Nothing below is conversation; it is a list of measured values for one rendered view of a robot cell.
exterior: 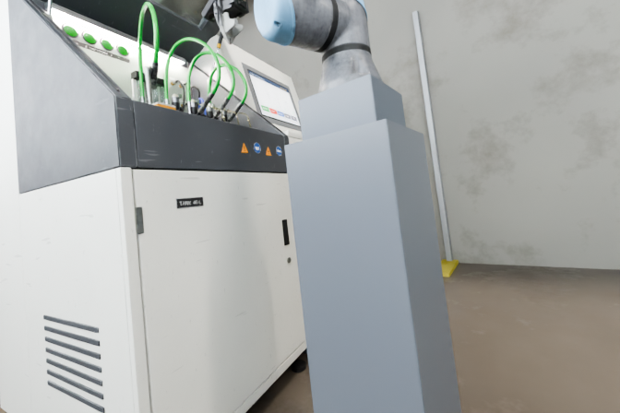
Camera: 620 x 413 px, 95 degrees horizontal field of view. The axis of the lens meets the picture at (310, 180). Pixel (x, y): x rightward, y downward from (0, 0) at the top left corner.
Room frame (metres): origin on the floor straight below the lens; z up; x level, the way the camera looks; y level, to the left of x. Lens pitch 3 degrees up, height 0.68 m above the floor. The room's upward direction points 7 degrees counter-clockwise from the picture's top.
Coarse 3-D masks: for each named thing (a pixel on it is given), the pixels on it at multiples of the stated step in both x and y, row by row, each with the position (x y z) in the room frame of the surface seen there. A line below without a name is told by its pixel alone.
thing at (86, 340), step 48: (48, 192) 0.78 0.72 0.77; (96, 192) 0.66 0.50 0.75; (48, 240) 0.79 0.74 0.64; (96, 240) 0.67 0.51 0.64; (48, 288) 0.80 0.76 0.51; (96, 288) 0.68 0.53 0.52; (48, 336) 0.81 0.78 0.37; (96, 336) 0.68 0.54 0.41; (144, 336) 0.63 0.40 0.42; (48, 384) 0.82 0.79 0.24; (96, 384) 0.69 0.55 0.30; (144, 384) 0.62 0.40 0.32
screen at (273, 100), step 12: (252, 72) 1.56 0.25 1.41; (252, 84) 1.51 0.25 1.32; (264, 84) 1.63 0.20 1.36; (276, 84) 1.76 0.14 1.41; (252, 96) 1.48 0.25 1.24; (264, 96) 1.58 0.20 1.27; (276, 96) 1.70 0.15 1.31; (288, 96) 1.85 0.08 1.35; (264, 108) 1.53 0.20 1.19; (276, 108) 1.65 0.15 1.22; (288, 108) 1.79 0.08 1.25; (276, 120) 1.60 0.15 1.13; (288, 120) 1.73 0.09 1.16
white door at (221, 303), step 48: (144, 192) 0.65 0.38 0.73; (192, 192) 0.77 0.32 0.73; (240, 192) 0.93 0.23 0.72; (288, 192) 1.18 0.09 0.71; (144, 240) 0.64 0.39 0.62; (192, 240) 0.76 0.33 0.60; (240, 240) 0.91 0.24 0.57; (288, 240) 1.14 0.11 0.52; (144, 288) 0.64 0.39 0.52; (192, 288) 0.74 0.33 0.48; (240, 288) 0.89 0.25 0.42; (288, 288) 1.11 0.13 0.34; (192, 336) 0.73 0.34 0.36; (240, 336) 0.87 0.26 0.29; (288, 336) 1.08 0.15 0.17; (192, 384) 0.72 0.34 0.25; (240, 384) 0.86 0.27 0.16
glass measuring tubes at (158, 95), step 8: (136, 72) 1.16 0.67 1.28; (136, 80) 1.19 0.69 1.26; (144, 80) 1.20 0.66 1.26; (160, 80) 1.26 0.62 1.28; (136, 88) 1.18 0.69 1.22; (144, 88) 1.22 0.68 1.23; (160, 88) 1.27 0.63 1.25; (136, 96) 1.18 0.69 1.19; (152, 96) 1.25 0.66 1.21; (160, 96) 1.28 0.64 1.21
